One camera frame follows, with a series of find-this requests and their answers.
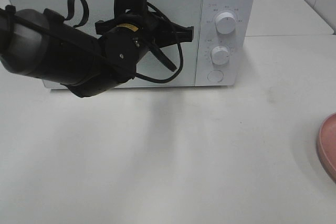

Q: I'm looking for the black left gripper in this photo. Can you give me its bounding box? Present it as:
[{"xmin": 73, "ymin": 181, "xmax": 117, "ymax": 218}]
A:
[{"xmin": 95, "ymin": 0, "xmax": 194, "ymax": 72}]

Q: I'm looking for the white microwave door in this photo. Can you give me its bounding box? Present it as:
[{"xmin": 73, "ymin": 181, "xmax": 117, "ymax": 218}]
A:
[{"xmin": 1, "ymin": 0, "xmax": 201, "ymax": 87}]

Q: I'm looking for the white microwave knob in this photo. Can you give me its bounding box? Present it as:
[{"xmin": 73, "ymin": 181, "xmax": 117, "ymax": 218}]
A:
[
  {"xmin": 211, "ymin": 46, "xmax": 230, "ymax": 65},
  {"xmin": 214, "ymin": 10, "xmax": 237, "ymax": 35}
]

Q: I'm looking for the round white door release button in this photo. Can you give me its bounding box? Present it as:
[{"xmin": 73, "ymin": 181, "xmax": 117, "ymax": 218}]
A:
[{"xmin": 207, "ymin": 70, "xmax": 224, "ymax": 83}]

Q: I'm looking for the pink round plate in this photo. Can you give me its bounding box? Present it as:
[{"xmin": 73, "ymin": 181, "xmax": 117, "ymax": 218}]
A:
[{"xmin": 317, "ymin": 113, "xmax": 335, "ymax": 183}]

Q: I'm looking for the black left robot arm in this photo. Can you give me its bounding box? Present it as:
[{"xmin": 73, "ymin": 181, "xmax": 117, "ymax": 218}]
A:
[{"xmin": 1, "ymin": 0, "xmax": 194, "ymax": 98}]

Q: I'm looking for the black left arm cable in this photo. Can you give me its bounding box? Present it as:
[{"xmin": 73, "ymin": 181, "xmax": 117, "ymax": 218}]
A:
[{"xmin": 135, "ymin": 2, "xmax": 183, "ymax": 82}]

